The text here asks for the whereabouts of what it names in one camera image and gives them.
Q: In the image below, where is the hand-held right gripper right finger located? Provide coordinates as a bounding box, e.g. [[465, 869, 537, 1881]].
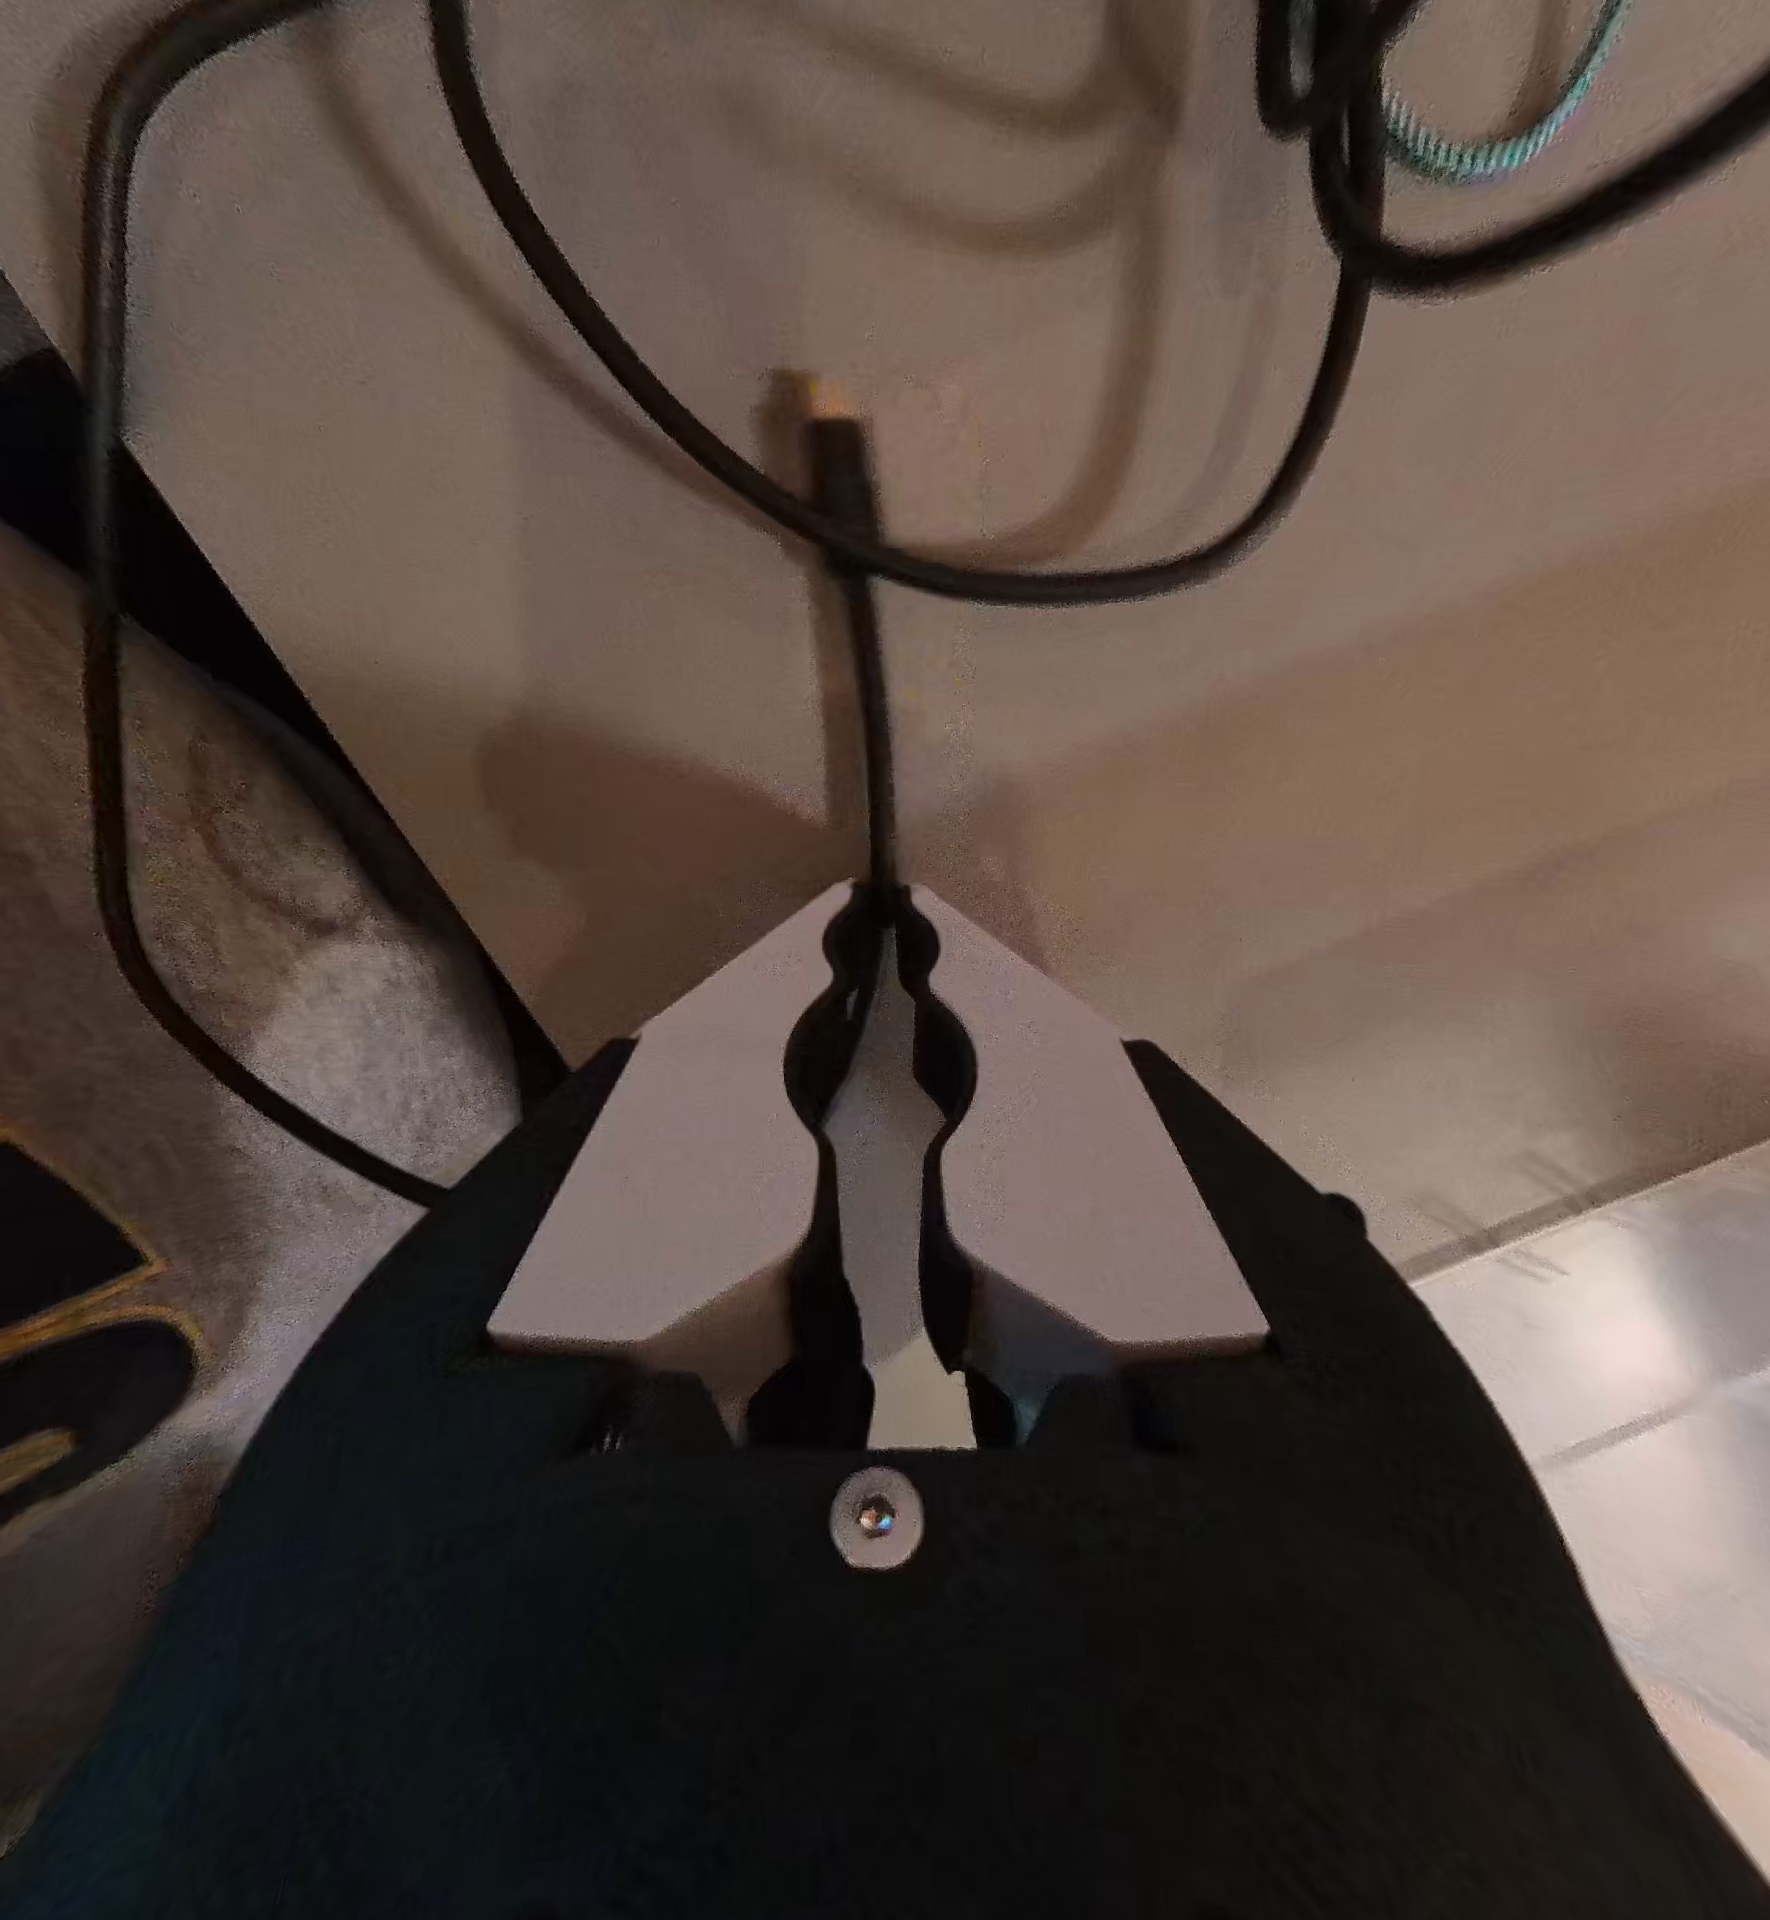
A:
[[890, 885, 1274, 1448]]

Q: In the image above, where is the thin black usb cable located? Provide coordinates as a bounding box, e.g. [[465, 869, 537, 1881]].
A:
[[427, 0, 1770, 922]]

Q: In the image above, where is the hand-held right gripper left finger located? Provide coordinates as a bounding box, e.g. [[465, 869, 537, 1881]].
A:
[[486, 882, 889, 1448]]

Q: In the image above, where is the teal braided cable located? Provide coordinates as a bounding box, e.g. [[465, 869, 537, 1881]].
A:
[[1366, 0, 1637, 191]]

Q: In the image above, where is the person's grey printed sweatshirt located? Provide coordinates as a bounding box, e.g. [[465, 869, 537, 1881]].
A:
[[0, 174, 571, 1920]]

